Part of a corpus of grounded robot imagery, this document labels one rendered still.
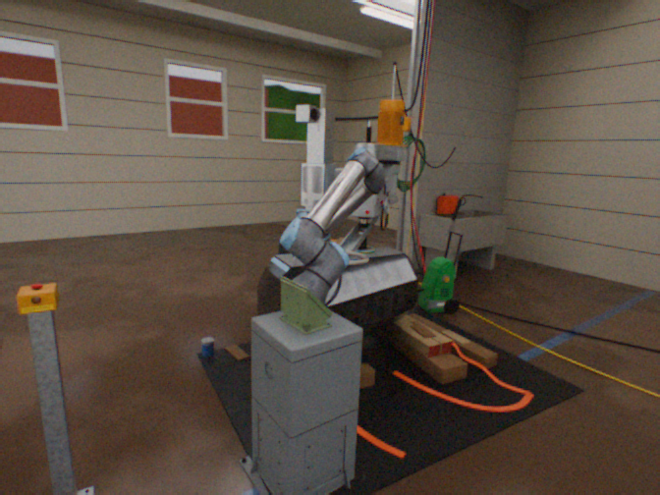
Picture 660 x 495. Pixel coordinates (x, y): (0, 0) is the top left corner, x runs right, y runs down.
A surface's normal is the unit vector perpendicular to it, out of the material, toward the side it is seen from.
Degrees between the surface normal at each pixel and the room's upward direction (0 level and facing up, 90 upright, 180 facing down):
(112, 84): 90
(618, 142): 90
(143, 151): 90
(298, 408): 90
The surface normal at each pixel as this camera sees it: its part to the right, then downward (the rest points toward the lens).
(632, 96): -0.80, 0.11
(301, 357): 0.59, 0.21
